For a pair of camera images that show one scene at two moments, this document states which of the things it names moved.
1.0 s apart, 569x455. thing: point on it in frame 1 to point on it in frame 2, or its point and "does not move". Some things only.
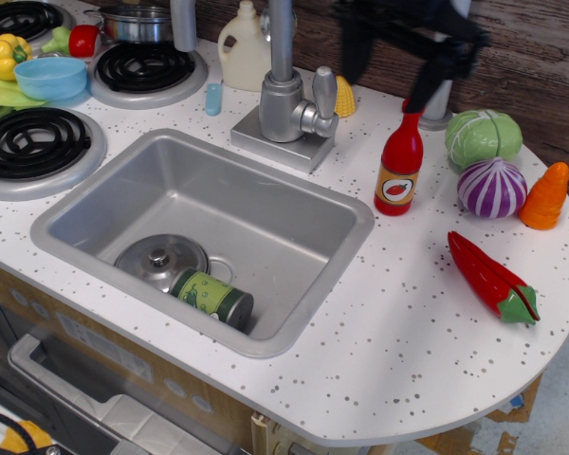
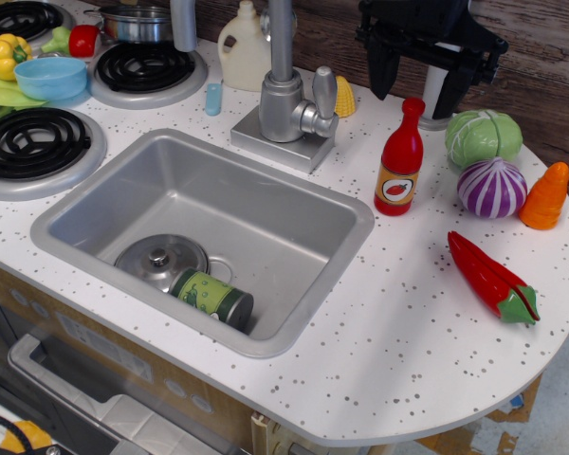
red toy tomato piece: (82, 40) does not move
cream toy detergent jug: (246, 67) does not move
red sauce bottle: (402, 159) does not move
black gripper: (430, 29) to (440, 31)
